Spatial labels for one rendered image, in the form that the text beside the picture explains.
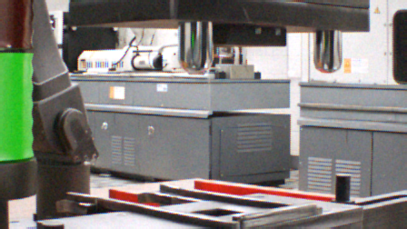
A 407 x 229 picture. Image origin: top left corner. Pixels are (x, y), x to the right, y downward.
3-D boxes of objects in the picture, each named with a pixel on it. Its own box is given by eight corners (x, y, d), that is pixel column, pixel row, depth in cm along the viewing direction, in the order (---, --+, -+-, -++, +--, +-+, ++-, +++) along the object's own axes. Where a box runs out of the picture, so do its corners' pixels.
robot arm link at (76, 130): (63, 109, 91) (102, 107, 95) (13, 106, 96) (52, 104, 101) (63, 170, 91) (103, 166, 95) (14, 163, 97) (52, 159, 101)
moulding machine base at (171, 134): (-55, 146, 1167) (-55, 75, 1162) (11, 144, 1232) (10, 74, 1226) (207, 197, 744) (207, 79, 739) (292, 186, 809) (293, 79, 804)
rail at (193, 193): (185, 220, 67) (185, 187, 67) (322, 243, 57) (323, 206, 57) (179, 221, 66) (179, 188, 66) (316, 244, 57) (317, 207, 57)
